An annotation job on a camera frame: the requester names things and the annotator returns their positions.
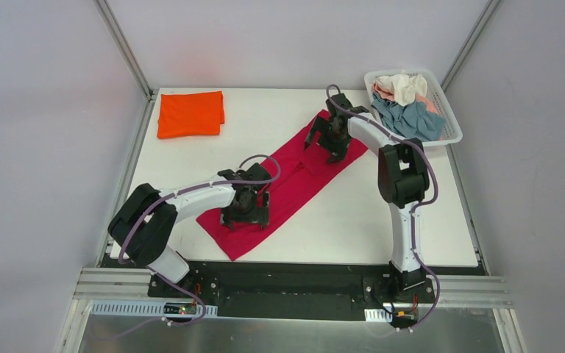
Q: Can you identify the crimson red t shirt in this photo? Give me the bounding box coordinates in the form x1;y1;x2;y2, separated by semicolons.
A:
196;110;368;261

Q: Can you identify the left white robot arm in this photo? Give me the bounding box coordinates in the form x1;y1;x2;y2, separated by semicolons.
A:
108;163;276;298

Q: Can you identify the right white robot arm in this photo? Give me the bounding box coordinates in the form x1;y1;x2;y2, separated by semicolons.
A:
304;93;430;302

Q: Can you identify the light pink t shirt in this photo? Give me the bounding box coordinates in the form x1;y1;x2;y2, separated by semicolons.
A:
372;83;438;114

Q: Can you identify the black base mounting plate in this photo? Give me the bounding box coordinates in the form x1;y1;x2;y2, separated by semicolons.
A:
99;255;488;323

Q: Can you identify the grey blue t shirt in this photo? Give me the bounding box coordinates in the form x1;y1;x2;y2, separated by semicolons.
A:
372;93;447;142

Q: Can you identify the cream white t shirt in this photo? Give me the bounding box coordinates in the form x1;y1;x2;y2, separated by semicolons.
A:
372;74;428;107

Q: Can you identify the folded orange t shirt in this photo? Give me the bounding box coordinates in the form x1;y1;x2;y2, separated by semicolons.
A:
157;91;225;140

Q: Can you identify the white plastic laundry basket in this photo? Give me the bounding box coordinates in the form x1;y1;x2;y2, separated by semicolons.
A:
364;69;463;147

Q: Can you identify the left aluminium frame rail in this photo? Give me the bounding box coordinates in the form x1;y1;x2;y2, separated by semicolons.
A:
94;0;157;266

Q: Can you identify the aluminium frame rail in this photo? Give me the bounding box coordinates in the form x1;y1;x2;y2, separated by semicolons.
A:
94;0;157;266
441;0;503;92

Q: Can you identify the right white cable duct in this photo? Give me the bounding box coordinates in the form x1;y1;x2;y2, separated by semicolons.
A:
364;309;393;323

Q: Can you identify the white cable duct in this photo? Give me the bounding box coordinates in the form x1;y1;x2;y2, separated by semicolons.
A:
90;300;218;318
364;309;393;323

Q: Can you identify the left white cable duct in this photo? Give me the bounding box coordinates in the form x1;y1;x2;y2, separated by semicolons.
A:
90;300;218;318

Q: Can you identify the right aluminium frame rail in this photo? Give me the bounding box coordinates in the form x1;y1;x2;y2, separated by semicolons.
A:
441;0;503;92

